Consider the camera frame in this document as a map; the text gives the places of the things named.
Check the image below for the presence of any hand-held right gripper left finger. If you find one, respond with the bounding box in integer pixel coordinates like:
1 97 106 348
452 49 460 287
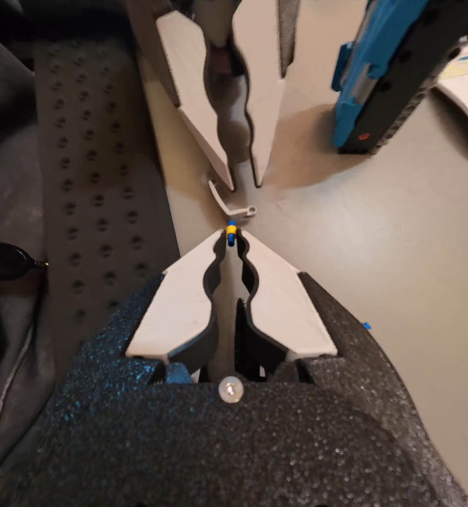
125 230 230 375

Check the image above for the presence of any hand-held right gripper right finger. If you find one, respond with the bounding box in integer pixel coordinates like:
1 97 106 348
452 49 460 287
236 230 337 364

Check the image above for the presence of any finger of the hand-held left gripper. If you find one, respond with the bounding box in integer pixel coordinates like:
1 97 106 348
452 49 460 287
156 10 236 192
232 0 287 188

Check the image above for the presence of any grey curved panel piece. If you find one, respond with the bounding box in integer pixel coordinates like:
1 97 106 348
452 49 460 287
208 179 257 228

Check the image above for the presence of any grey desk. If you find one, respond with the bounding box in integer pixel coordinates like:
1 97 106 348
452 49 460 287
125 0 468 507

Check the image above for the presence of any blue and black brick model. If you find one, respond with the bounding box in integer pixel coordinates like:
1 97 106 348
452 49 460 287
331 0 468 155

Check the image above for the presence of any person's grey sweater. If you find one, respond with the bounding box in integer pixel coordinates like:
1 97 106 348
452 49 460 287
0 0 139 488

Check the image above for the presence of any building instruction booklet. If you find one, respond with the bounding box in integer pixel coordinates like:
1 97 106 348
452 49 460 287
432 36 468 173

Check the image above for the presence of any black round disc on cord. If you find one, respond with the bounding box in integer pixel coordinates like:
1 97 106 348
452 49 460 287
0 242 48 281

